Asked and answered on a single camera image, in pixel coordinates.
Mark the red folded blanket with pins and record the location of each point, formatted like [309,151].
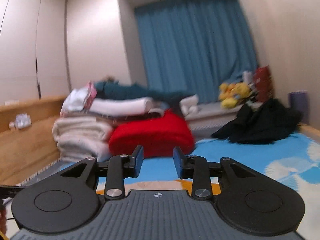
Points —
[158,136]

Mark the wooden bed frame rail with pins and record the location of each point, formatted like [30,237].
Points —
[309,130]

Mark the dark red bag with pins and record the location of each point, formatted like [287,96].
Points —
[263,83]

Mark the purple box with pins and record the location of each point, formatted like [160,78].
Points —
[299,101]

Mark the beige and mustard jacket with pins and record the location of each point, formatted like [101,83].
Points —
[160,186]

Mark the teal garment on stack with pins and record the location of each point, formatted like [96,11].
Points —
[114,91]

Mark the yellow plush toys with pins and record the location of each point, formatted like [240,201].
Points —
[231,94]

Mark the blue patterned bed sheet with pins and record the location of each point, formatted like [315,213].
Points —
[293,161]

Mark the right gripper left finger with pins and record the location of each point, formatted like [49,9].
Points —
[117,169]

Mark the white folded cloth on stack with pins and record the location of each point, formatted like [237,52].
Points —
[117,108]

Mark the white folded blanket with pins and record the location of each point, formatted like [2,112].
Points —
[78,138]

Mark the pink white cloth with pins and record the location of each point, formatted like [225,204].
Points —
[79,99]

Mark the wooden bed headboard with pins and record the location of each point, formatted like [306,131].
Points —
[26,151]

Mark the black clothes pile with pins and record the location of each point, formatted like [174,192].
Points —
[271,122]

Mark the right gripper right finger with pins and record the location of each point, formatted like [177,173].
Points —
[199,170]

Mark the blue curtain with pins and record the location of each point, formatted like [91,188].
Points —
[194,45]

